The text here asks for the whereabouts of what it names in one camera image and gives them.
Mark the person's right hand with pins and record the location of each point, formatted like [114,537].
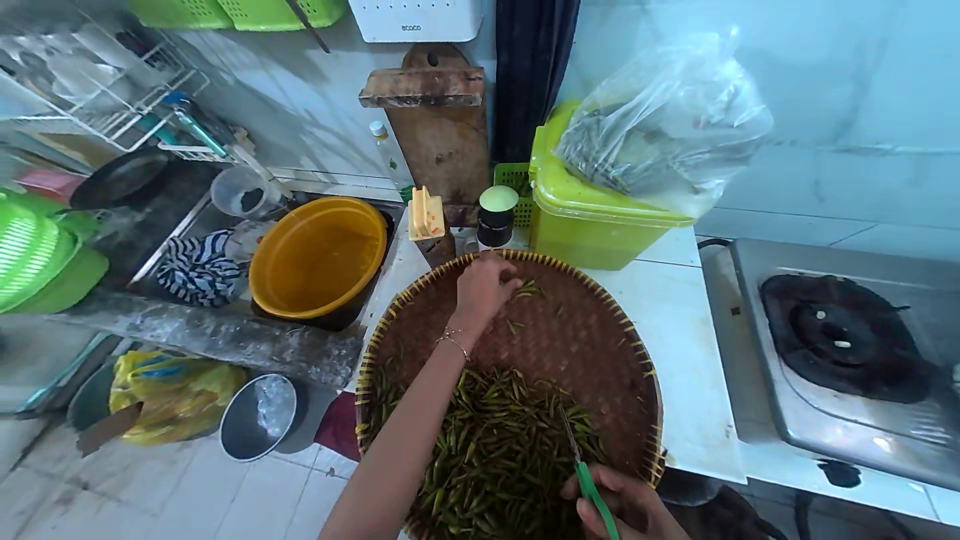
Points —
[634,504]

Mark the person's left hand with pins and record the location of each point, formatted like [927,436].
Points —
[480,291]

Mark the person's right fingers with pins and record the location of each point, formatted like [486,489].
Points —
[600,489]

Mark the person's left fingers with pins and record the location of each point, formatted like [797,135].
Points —
[510,282]

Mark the person's left forearm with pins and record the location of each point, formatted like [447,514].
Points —
[416,421]

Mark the few loose green chilies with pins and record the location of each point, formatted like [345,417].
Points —
[528,288]

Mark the black jar, light green lid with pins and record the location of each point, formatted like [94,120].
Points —
[496,219]

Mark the dark wooden block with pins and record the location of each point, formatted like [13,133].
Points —
[439,247]

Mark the lime green lidded bin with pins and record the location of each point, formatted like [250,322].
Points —
[585,232]

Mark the round woven bamboo tray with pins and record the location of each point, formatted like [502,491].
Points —
[592,322]

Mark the small green plastic basket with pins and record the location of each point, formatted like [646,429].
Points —
[513,177]

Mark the pile of green chilies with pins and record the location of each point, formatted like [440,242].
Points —
[495,450]

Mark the white tiled counter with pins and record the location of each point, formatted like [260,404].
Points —
[697,360]

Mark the clear bottle with white cap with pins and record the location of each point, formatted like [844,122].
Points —
[391,159]

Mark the orange plastic basin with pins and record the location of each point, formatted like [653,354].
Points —
[321,259]

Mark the dark blue hanging cloth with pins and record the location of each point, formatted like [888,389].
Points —
[529,75]

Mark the clear plastic bag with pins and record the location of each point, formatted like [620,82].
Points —
[667,135]

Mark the maroon cloth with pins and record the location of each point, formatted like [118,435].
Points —
[341,426]

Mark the crumpled clear plastic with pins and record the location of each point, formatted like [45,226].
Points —
[274,405]

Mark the dark stone sink counter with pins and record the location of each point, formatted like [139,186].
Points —
[240,339]

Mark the silver gas stove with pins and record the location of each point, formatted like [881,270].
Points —
[877,427]

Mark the clear plastic tub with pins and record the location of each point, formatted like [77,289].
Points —
[234,193]

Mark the grey metal pot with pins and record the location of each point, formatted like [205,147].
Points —
[238,431]

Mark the blue-headed brush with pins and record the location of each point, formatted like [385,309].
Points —
[196,127]

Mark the yellow plastic bag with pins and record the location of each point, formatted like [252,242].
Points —
[176,397]

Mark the black frying pan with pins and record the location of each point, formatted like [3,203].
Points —
[120,180]

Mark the brown flat piece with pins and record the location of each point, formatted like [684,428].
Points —
[109,430]

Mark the pink plastic container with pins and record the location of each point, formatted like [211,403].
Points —
[49,183]

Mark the green plastic colander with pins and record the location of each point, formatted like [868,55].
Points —
[37,259]

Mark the white plastic wall rack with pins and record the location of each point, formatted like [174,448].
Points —
[416,16]

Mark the green plastic wall basket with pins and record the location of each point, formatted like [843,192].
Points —
[184,11]
[270,15]

